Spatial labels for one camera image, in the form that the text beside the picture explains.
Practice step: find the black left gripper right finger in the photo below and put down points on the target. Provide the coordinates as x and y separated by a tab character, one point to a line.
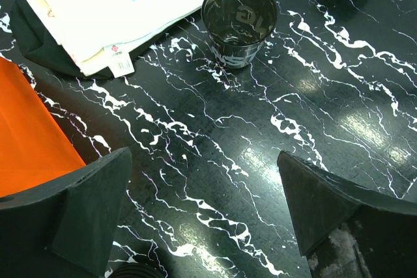
344	229

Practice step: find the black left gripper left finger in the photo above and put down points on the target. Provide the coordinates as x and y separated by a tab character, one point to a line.
65	227

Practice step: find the black printed paper cup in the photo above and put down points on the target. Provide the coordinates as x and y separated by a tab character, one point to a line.
238	28

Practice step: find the orange paper bag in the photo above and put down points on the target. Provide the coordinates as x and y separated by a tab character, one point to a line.
34	150

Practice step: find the white folded towel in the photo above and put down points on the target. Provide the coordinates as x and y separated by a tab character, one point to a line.
122	29

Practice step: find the black folded cloth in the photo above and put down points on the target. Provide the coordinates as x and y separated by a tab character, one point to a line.
36	30

